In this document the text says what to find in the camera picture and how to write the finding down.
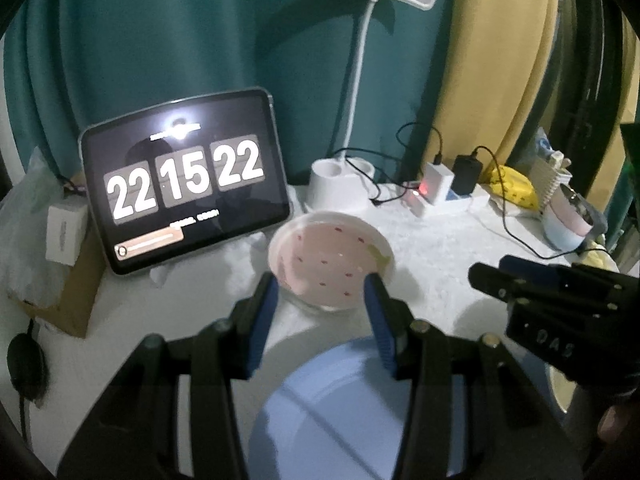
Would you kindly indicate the white power strip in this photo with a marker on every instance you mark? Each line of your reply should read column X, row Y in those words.
column 452, row 206

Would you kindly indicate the cream yellow bowl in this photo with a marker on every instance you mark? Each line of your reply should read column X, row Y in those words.
column 562, row 389

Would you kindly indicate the pink stacked bowl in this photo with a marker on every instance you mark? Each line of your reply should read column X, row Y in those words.
column 558, row 204

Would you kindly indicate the yellow curtain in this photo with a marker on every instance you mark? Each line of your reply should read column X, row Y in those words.
column 497, row 56

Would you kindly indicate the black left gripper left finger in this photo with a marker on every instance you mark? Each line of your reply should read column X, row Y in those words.
column 131, row 430

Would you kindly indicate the black charger block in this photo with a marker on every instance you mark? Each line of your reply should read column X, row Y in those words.
column 466, row 169

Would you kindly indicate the yellow wipes pack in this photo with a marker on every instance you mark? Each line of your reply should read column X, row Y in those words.
column 512, row 186

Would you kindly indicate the light blue stacked bowl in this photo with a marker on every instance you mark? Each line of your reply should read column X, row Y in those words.
column 558, row 235

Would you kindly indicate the right hand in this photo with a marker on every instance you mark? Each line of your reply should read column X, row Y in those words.
column 619, row 423

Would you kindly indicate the small white box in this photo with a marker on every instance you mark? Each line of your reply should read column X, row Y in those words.
column 66, row 231

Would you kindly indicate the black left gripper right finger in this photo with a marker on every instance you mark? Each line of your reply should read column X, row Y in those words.
column 473, row 413

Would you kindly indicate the clear plastic bag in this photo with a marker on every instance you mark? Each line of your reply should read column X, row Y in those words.
column 25, row 271

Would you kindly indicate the cardboard box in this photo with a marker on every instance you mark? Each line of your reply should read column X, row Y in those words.
column 71, row 314

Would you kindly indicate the steel inner bowl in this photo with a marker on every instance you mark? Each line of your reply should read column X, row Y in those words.
column 582, row 218

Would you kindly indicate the light blue plate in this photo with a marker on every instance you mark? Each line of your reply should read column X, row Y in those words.
column 338, row 416

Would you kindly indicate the white charger block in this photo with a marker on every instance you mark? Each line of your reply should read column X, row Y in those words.
column 436, row 183

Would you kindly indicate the tablet showing clock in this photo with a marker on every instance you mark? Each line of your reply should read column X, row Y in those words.
column 182, row 176

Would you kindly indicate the white basket container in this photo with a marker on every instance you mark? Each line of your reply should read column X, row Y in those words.
column 547, row 174

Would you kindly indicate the black round puck device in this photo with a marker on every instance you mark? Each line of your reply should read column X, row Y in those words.
column 27, row 367

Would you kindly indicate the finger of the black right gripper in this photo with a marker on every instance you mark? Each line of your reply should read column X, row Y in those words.
column 505, row 279

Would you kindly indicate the yellow tissue box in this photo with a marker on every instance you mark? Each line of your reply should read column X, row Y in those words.
column 595, row 255

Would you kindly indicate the pink strawberry bowl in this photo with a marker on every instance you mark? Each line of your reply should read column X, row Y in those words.
column 322, row 258

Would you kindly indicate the teal curtain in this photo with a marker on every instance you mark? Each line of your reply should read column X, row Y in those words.
column 69, row 64

